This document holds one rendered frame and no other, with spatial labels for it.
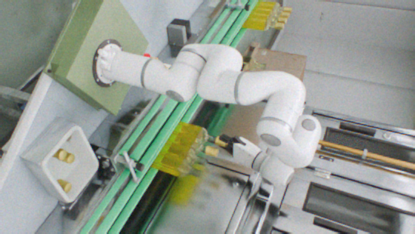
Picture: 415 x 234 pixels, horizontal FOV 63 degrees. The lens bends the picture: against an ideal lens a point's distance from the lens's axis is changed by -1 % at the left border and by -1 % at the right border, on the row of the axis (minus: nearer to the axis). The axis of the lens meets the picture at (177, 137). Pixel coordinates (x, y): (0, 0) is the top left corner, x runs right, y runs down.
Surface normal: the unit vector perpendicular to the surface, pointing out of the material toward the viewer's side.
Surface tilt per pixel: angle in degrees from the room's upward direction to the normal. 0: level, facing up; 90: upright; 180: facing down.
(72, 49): 90
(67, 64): 89
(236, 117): 90
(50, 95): 0
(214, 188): 90
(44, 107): 0
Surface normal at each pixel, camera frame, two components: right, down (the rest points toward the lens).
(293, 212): -0.14, -0.66
